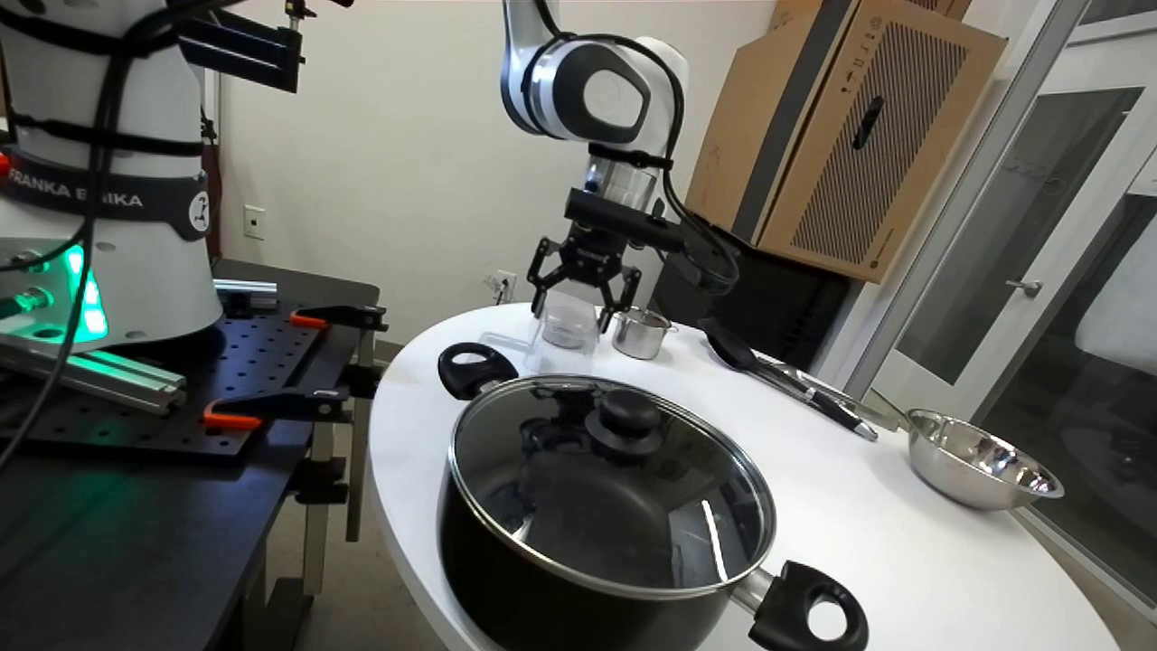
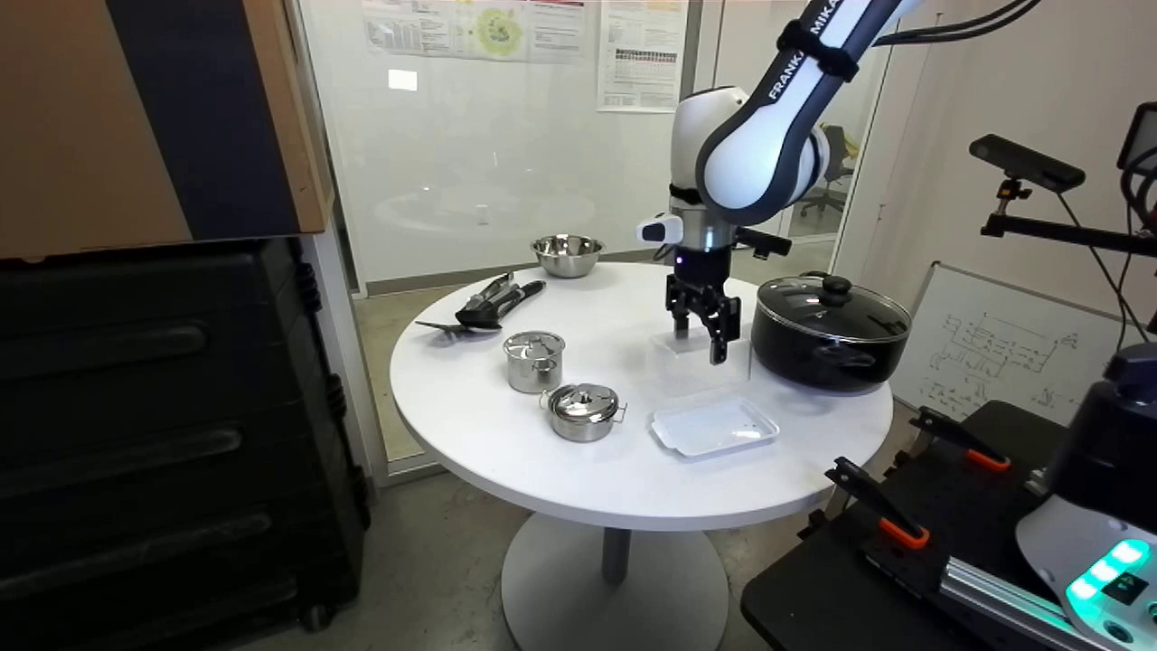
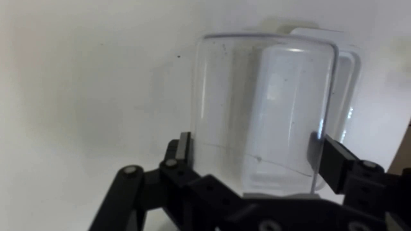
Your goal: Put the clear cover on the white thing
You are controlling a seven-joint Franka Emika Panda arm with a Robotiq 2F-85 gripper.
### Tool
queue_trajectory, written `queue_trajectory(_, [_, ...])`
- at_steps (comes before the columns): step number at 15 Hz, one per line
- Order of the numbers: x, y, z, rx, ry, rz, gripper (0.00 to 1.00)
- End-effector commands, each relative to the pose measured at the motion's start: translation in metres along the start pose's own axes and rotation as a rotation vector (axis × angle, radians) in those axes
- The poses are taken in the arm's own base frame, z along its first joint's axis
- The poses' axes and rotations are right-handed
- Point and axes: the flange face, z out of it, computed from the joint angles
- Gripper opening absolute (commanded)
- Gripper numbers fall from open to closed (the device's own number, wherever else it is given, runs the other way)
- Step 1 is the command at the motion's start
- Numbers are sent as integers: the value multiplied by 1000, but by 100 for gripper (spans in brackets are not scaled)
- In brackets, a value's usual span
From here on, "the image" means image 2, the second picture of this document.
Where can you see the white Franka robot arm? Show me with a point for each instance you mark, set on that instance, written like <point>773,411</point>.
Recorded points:
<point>742,147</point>

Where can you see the office chair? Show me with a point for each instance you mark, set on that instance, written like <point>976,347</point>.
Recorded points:
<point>842,165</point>

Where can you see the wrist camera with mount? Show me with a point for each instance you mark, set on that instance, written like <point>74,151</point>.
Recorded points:
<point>661,229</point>

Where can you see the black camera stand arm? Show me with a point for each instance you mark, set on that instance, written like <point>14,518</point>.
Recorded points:
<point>1060,229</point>

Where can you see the black ribbed case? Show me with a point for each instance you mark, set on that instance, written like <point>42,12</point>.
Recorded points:
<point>148,421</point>

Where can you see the black kitchen tongs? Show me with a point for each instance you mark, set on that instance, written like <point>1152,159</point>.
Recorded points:
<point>502,298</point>

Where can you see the tall steel cup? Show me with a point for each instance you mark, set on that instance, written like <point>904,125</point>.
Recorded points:
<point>534,364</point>

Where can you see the black stand-mounted device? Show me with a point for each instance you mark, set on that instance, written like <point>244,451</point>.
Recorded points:
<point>1146,139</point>

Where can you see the black cooking pot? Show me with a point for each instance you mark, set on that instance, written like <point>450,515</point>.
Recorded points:
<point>819,358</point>

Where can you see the black spatula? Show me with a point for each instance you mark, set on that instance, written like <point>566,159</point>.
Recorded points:
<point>455,326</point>

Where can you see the black perforated robot bench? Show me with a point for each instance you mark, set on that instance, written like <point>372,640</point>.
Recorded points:
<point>843,600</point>

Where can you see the small white sticker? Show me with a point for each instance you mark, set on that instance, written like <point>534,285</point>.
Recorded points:
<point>402,80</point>

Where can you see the round white table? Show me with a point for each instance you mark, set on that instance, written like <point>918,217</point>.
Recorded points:
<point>602,483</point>

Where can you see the wide steel bowl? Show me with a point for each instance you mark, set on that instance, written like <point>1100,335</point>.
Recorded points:
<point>566,253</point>

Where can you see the poster with green circle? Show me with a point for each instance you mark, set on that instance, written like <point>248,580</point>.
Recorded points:
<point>494,30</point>

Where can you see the brown cardboard box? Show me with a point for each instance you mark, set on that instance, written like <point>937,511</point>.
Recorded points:
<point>74,119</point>

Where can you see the white text poster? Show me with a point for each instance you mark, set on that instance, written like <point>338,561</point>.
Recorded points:
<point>638,60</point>

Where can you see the steel bowl near edge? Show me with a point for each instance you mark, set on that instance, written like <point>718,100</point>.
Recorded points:
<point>583,415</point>

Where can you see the white whiteboard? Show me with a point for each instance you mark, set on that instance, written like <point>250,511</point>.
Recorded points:
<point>999,347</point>

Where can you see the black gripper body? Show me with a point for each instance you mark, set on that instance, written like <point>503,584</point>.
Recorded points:
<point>704,274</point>

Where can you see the aluminium rail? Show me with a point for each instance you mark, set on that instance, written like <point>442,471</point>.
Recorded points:
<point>999,598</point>

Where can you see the glass pot lid black knob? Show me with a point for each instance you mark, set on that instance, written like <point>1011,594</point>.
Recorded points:
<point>833,317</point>

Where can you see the black camera on stand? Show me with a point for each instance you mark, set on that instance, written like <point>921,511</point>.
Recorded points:
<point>1024,165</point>

